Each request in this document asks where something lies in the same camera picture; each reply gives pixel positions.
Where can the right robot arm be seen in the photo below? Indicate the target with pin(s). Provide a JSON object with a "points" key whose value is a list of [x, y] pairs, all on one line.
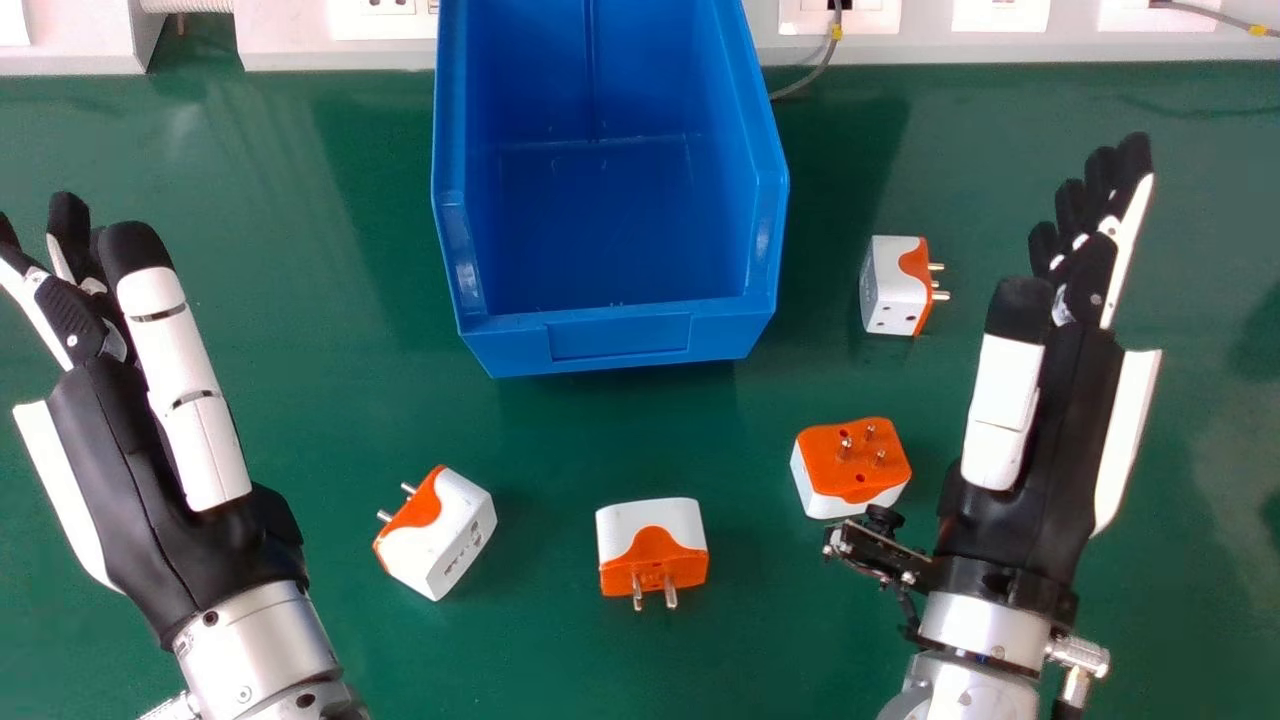
{"points": [[985, 660]]}

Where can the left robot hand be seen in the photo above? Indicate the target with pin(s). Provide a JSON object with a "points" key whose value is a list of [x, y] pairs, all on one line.
{"points": [[130, 470]]}

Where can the white wall socket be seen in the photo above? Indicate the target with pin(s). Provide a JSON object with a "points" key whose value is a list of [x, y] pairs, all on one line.
{"points": [[838, 15], [1000, 14], [384, 18]]}

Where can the white-and-orange plug adapter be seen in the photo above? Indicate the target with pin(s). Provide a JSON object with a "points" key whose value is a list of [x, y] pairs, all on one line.
{"points": [[897, 285], [435, 535], [850, 468], [652, 545]]}

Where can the blue plastic bin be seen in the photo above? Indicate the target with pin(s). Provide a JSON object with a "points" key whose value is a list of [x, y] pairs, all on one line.
{"points": [[605, 180]]}

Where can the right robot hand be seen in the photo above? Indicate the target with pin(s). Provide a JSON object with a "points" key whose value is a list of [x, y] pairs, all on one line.
{"points": [[1050, 450]]}

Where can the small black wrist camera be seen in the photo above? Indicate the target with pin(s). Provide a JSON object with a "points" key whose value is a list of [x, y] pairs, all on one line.
{"points": [[878, 545]]}

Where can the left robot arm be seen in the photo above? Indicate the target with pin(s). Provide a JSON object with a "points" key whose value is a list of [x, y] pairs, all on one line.
{"points": [[255, 660]]}

